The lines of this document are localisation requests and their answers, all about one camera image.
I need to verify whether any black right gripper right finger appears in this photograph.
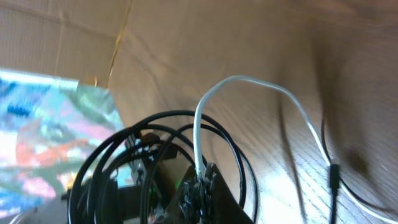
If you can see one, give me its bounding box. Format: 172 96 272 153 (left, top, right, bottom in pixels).
205 163 253 224

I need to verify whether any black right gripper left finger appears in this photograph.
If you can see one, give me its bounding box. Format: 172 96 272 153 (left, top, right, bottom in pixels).
161 166 205 224

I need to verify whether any white cable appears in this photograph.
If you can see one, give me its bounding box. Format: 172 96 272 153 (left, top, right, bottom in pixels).
192 74 398 224

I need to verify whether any colourful blurred background clutter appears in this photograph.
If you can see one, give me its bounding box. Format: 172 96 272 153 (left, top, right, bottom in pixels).
1 69 123 223

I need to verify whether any brown cardboard panel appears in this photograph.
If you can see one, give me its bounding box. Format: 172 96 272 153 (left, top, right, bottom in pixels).
0 0 131 88

